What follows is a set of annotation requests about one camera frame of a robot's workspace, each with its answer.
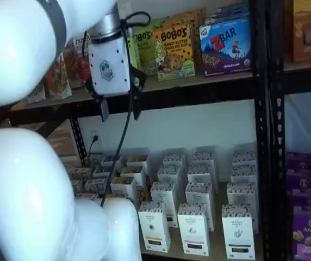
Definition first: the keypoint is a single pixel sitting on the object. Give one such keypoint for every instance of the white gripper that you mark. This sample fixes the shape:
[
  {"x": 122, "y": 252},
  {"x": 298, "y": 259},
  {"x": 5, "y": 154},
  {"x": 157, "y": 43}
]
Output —
[{"x": 109, "y": 68}]

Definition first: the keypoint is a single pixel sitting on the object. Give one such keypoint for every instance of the white box yellow stripe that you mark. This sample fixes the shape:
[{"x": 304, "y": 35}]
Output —
[
  {"x": 155, "y": 228},
  {"x": 174, "y": 159},
  {"x": 162, "y": 194},
  {"x": 170, "y": 174}
]

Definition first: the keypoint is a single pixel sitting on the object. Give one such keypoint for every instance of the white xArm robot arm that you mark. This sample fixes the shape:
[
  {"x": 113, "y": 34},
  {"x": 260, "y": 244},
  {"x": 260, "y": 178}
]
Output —
[{"x": 22, "y": 54}]

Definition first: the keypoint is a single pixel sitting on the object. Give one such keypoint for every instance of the white yellow granola box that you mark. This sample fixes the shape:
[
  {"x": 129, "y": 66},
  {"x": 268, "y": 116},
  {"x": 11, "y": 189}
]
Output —
[
  {"x": 137, "y": 159},
  {"x": 132, "y": 171},
  {"x": 123, "y": 191}
]

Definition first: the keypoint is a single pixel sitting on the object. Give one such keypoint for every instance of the blue cereal box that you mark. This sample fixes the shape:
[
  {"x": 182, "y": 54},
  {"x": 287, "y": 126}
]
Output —
[
  {"x": 108, "y": 160},
  {"x": 101, "y": 171},
  {"x": 94, "y": 185}
]

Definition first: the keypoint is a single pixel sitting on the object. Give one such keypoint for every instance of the green Bobo's apple pie box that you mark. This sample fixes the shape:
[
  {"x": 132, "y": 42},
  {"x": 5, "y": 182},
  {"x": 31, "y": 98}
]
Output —
[
  {"x": 159, "y": 23},
  {"x": 144, "y": 54}
]

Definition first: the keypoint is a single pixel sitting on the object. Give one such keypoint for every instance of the yellow Bobo's peanut butter box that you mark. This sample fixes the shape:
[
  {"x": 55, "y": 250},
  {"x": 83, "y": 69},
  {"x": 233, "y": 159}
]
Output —
[
  {"x": 191, "y": 17},
  {"x": 174, "y": 54}
]

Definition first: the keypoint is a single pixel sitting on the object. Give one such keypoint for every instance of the black metal shelf rack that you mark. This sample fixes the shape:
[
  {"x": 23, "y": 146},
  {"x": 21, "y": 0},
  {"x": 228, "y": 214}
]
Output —
[
  {"x": 199, "y": 93},
  {"x": 307, "y": 81}
]

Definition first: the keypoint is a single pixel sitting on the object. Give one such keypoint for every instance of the white box pink stripe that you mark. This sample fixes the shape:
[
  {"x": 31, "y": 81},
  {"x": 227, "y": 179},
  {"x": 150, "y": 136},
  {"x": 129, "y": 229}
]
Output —
[
  {"x": 201, "y": 174},
  {"x": 193, "y": 231},
  {"x": 205, "y": 157},
  {"x": 199, "y": 194}
]

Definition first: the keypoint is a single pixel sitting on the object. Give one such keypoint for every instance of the blue Zbar box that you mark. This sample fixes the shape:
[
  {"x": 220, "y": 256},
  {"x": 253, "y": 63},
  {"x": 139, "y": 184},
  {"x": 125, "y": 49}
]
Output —
[
  {"x": 226, "y": 13},
  {"x": 226, "y": 51}
]

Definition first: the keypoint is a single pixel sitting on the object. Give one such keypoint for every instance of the white box green stripe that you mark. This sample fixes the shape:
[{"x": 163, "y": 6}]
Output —
[
  {"x": 238, "y": 233},
  {"x": 243, "y": 174},
  {"x": 242, "y": 194},
  {"x": 243, "y": 159}
]

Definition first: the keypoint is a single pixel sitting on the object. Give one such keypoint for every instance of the purple Annie's box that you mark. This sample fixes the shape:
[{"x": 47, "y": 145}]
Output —
[
  {"x": 305, "y": 178},
  {"x": 307, "y": 198},
  {"x": 310, "y": 239},
  {"x": 302, "y": 160}
]

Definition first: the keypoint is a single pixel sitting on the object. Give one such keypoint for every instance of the red label granola bag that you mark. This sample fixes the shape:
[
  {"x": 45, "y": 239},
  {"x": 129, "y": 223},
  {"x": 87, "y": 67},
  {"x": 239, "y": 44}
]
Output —
[{"x": 82, "y": 65}]

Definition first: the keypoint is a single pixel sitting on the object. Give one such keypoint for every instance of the white granola bag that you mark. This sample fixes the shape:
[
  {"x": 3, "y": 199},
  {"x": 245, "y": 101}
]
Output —
[
  {"x": 37, "y": 93},
  {"x": 69, "y": 65}
]

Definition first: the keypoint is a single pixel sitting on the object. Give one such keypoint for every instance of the orange label granola bag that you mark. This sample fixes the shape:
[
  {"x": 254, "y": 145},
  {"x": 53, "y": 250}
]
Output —
[{"x": 59, "y": 79}]

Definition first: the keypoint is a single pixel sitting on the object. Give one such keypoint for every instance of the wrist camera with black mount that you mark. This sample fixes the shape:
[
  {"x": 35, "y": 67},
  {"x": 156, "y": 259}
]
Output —
[{"x": 138, "y": 79}]

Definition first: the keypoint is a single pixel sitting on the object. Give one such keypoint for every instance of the white wall outlet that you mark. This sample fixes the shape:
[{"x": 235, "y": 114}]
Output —
[{"x": 93, "y": 132}]

